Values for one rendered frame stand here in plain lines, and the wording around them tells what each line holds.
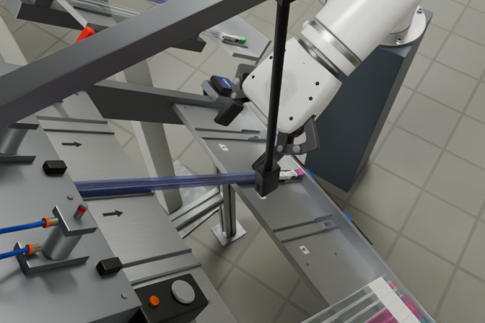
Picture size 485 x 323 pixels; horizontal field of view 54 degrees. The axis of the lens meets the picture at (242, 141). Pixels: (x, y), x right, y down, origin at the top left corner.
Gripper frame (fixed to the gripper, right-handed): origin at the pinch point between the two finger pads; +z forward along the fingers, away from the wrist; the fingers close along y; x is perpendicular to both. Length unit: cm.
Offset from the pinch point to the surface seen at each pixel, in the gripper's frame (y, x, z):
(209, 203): -22, 54, 34
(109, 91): -19.0, -6.0, 9.4
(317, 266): 17.2, 11.7, 6.8
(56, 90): 12.8, -42.3, -7.1
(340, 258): 17.4, 19.4, 5.5
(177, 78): -90, 95, 32
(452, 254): 25, 116, 3
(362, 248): 17.6, 26.4, 3.3
